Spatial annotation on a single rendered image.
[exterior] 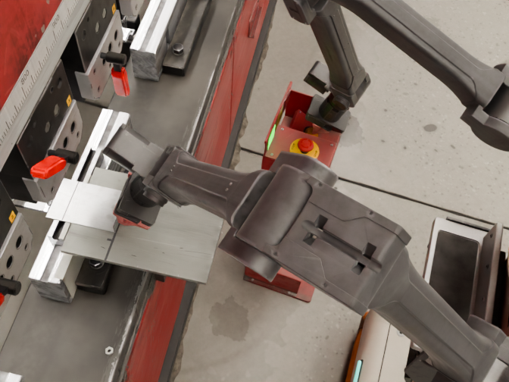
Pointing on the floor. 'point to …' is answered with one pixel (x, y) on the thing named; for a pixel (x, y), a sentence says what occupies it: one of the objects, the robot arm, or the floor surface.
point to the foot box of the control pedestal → (282, 284)
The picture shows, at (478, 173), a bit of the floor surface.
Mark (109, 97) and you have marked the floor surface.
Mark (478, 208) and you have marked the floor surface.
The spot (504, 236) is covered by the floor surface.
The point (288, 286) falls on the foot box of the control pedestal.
